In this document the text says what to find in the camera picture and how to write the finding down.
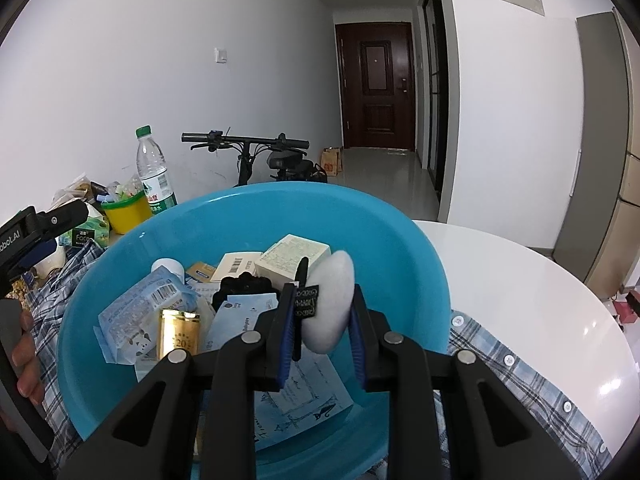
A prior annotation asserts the clear water bottle green cap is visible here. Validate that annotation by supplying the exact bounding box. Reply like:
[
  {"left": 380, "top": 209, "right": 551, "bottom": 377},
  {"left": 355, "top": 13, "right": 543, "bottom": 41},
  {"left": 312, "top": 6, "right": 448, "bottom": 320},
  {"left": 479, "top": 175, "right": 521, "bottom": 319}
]
[{"left": 135, "top": 125, "right": 178, "bottom": 211}]

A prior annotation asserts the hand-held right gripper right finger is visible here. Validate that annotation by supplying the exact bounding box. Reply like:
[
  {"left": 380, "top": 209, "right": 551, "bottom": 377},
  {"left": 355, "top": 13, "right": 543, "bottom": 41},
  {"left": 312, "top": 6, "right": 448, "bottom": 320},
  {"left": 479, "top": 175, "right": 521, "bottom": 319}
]
[{"left": 349, "top": 284, "right": 583, "bottom": 480}]

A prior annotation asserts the cream box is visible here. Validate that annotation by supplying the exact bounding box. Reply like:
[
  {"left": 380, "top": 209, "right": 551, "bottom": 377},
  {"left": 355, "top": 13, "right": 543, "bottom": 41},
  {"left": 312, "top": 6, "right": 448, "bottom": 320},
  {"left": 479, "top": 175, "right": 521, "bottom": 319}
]
[{"left": 255, "top": 234, "right": 332, "bottom": 286}]

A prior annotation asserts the clear snack bag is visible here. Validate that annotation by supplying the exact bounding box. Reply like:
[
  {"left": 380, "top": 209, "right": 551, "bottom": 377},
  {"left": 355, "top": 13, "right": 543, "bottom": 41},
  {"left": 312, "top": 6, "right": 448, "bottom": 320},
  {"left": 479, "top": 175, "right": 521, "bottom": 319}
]
[{"left": 52, "top": 175, "right": 108, "bottom": 207}]

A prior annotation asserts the gold foil packet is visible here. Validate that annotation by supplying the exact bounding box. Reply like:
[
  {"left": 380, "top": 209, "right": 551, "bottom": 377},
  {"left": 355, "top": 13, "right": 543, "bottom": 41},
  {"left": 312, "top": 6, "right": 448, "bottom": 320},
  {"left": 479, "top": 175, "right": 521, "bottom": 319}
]
[{"left": 157, "top": 308, "right": 202, "bottom": 361}]

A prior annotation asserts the blue plastic basin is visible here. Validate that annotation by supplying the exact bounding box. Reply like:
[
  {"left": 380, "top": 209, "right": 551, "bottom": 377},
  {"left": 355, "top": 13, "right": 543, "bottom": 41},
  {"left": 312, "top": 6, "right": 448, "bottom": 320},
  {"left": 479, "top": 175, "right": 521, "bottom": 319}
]
[{"left": 56, "top": 181, "right": 451, "bottom": 480}]

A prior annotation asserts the blue plaid shirt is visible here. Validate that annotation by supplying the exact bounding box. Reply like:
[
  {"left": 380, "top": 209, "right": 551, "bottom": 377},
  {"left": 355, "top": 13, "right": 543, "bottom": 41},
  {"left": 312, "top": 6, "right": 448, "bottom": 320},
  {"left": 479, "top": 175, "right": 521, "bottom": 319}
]
[{"left": 20, "top": 240, "right": 613, "bottom": 480}]

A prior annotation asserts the white bottle round cap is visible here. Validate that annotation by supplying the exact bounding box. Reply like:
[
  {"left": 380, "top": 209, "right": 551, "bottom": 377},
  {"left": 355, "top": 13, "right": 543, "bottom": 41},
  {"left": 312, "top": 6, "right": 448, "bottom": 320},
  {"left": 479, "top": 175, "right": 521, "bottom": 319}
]
[{"left": 151, "top": 258, "right": 186, "bottom": 281}]

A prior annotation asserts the bundle of small sachets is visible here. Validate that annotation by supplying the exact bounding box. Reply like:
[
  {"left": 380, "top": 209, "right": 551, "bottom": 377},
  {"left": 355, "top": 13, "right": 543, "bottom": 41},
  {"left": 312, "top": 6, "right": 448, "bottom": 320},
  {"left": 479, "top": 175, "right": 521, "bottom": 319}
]
[{"left": 102, "top": 177, "right": 144, "bottom": 206}]

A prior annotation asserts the black fabric item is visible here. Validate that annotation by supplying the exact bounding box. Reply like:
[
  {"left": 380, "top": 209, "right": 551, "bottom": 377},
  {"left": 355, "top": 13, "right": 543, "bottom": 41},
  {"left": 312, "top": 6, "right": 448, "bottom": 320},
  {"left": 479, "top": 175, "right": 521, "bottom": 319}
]
[{"left": 212, "top": 271, "right": 276, "bottom": 311}]

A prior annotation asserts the black strap with tag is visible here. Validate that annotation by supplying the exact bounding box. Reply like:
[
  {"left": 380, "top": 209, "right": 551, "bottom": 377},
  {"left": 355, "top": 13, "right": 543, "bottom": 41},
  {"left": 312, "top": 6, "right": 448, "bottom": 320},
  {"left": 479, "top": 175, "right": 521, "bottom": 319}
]
[{"left": 291, "top": 256, "right": 321, "bottom": 362}]

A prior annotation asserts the orange blue snack packet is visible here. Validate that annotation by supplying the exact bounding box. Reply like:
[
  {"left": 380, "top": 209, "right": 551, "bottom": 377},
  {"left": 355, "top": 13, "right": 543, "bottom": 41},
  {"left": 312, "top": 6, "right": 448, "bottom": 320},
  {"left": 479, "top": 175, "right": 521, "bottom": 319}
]
[{"left": 185, "top": 262, "right": 219, "bottom": 284}]

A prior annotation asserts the brown paper bag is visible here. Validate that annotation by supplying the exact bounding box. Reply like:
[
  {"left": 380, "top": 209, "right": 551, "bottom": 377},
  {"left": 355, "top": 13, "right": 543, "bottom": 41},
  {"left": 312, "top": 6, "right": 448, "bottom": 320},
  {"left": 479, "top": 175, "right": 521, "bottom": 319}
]
[{"left": 320, "top": 146, "right": 343, "bottom": 176}]

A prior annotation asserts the blue tissue pack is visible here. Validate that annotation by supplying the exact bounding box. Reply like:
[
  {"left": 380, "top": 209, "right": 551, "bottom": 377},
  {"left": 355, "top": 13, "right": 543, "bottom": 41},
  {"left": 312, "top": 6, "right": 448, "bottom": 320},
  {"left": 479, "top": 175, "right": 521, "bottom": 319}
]
[{"left": 94, "top": 266, "right": 198, "bottom": 365}]

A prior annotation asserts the light blue carton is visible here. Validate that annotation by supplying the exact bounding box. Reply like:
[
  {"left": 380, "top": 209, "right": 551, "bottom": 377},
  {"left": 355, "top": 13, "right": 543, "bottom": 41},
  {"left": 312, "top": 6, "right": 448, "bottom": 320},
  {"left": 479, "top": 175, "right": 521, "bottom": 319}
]
[{"left": 205, "top": 292, "right": 281, "bottom": 353}]

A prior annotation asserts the red box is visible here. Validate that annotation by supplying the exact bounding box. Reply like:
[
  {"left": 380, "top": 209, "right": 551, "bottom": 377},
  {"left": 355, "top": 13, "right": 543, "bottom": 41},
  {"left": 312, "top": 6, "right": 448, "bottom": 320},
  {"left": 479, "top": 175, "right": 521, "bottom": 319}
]
[{"left": 612, "top": 290, "right": 640, "bottom": 328}]

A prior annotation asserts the bag of yellow snacks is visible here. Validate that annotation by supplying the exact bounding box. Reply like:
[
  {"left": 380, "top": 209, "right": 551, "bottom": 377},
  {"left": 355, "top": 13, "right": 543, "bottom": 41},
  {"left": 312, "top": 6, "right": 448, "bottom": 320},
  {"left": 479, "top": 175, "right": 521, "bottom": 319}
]
[{"left": 5, "top": 272, "right": 40, "bottom": 307}]

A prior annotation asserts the black bicycle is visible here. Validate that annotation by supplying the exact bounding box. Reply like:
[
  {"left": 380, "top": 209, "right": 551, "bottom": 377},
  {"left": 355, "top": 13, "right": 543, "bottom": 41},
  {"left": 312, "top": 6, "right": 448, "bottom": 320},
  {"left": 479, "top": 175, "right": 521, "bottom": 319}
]
[{"left": 181, "top": 130, "right": 328, "bottom": 188}]

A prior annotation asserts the dark wooden door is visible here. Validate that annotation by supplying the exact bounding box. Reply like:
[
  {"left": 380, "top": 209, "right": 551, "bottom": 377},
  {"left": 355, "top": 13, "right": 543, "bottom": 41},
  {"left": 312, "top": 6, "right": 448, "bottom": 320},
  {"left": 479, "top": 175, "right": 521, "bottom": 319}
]
[{"left": 335, "top": 22, "right": 416, "bottom": 151}]

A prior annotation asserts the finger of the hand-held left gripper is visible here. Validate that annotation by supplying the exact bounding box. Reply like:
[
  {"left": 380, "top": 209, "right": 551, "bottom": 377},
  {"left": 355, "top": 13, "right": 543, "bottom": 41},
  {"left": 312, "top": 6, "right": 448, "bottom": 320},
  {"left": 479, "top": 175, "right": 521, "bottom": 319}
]
[
  {"left": 10, "top": 240, "right": 58, "bottom": 273},
  {"left": 22, "top": 200, "right": 89, "bottom": 236}
]

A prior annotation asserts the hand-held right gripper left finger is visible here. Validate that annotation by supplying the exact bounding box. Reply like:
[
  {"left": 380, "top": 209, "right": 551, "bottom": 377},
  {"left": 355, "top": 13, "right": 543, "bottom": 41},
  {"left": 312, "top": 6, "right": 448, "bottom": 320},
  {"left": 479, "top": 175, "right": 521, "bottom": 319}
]
[{"left": 57, "top": 282, "right": 301, "bottom": 480}]

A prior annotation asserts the yellow plastic container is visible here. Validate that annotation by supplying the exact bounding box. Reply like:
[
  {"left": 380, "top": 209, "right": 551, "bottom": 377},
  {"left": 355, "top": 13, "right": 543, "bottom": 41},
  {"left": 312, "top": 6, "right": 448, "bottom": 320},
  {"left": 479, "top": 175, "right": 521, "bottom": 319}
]
[{"left": 100, "top": 191, "right": 153, "bottom": 235}]

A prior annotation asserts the dark framed sliding door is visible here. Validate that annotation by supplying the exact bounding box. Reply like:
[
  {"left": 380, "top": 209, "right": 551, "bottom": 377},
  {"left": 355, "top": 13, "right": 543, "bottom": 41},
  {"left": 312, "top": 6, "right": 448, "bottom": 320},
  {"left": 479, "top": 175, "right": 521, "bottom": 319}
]
[{"left": 420, "top": 0, "right": 451, "bottom": 196}]

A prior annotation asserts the white flat box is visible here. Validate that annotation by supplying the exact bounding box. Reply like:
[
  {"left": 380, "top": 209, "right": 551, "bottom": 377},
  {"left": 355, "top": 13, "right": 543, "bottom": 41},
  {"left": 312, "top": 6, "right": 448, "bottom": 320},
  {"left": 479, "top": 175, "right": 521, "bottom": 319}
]
[{"left": 210, "top": 251, "right": 263, "bottom": 282}]

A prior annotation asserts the green tissue pack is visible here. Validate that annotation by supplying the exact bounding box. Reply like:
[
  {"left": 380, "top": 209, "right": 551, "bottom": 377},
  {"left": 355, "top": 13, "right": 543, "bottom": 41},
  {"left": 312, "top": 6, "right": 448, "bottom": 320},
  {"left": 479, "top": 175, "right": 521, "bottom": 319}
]
[{"left": 60, "top": 215, "right": 111, "bottom": 250}]

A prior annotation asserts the pale blue printed sachet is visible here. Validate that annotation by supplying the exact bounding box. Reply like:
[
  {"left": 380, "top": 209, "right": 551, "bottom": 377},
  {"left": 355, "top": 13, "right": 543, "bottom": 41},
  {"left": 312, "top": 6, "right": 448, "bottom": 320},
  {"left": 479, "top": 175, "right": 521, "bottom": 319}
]
[{"left": 252, "top": 345, "right": 353, "bottom": 453}]

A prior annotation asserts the white round container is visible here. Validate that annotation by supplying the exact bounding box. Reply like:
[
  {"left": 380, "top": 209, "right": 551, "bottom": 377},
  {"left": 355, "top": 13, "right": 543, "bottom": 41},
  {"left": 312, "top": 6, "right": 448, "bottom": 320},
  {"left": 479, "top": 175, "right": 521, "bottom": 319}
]
[{"left": 37, "top": 249, "right": 67, "bottom": 275}]

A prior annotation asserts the person's left hand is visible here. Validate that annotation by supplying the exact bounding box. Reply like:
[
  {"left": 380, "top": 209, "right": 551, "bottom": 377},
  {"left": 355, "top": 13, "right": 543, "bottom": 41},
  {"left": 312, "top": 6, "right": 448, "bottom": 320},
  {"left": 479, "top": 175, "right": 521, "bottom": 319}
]
[{"left": 12, "top": 310, "right": 46, "bottom": 406}]

